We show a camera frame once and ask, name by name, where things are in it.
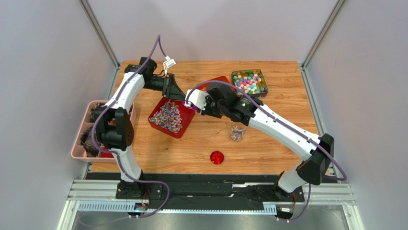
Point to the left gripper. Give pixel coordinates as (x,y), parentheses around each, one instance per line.
(170,90)

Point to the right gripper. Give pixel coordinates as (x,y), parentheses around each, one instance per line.
(208,104)

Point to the purple plastic scoop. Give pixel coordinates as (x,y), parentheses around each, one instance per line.
(190,106)

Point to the red tray of swirl lollipops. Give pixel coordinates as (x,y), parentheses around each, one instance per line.
(171,117)

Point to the clear plastic jar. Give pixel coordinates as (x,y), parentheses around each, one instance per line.
(237,131)

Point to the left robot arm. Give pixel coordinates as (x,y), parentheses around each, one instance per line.
(113,128)

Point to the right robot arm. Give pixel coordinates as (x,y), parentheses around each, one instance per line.
(315,152)

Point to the clear tray of colourful candies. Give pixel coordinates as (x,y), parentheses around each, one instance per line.
(250,81)

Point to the red jar lid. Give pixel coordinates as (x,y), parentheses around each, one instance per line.
(216,157)

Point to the pink organizer basket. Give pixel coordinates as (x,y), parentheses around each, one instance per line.
(78,150)

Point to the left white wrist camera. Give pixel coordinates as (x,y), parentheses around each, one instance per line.
(168,63)

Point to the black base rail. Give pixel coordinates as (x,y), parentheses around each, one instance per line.
(224,192)

